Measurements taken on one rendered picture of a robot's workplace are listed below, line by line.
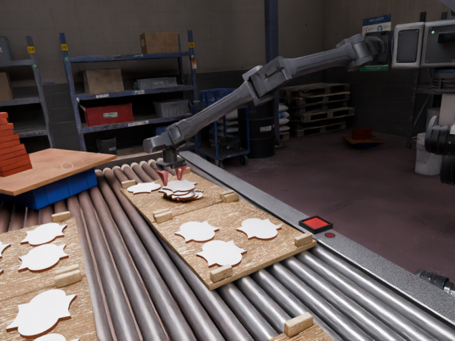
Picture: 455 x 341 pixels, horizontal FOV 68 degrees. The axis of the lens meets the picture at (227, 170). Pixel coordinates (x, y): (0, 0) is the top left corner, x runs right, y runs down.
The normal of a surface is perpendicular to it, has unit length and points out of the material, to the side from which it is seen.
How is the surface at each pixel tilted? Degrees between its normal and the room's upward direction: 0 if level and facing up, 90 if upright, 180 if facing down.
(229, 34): 90
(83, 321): 0
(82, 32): 90
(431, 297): 0
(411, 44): 90
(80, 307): 0
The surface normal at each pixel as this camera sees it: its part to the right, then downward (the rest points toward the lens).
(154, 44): 0.40, 0.25
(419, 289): -0.06, -0.95
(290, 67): 0.41, -0.22
